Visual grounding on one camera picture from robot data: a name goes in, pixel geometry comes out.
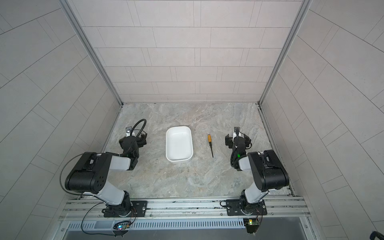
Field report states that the right small circuit board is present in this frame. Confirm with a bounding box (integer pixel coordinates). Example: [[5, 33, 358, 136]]
[[243, 219, 260, 234]]

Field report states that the left small circuit board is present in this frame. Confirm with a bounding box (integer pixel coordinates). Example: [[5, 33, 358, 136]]
[[113, 221, 132, 231]]

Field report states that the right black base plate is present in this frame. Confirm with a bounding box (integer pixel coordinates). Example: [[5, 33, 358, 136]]
[[225, 200, 268, 216]]

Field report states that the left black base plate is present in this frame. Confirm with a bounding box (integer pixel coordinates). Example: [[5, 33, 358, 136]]
[[102, 201, 148, 218]]

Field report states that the white rectangular plastic bin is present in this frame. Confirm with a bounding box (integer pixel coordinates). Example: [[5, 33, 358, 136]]
[[166, 126, 194, 164]]

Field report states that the orange handled screwdriver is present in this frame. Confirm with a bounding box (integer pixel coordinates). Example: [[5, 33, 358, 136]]
[[208, 134, 214, 157]]

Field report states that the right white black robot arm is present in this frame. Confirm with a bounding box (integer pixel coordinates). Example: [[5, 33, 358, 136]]
[[225, 127, 290, 216]]

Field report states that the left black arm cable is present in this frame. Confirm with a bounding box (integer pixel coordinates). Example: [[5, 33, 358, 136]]
[[59, 118, 148, 197]]

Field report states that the aluminium mounting rail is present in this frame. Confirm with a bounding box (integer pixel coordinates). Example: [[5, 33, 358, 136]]
[[58, 195, 310, 222]]

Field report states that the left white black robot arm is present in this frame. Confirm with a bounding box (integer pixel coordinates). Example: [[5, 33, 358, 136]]
[[65, 127, 148, 218]]

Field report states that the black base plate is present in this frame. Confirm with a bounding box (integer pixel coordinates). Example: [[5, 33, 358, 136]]
[[102, 201, 148, 218], [225, 200, 268, 216]]

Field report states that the white slotted cable duct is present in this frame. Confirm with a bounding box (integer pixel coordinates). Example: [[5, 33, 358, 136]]
[[68, 218, 245, 232]]

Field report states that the small circuit board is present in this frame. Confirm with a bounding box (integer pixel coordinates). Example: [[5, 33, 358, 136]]
[[113, 221, 132, 231], [243, 219, 260, 234]]

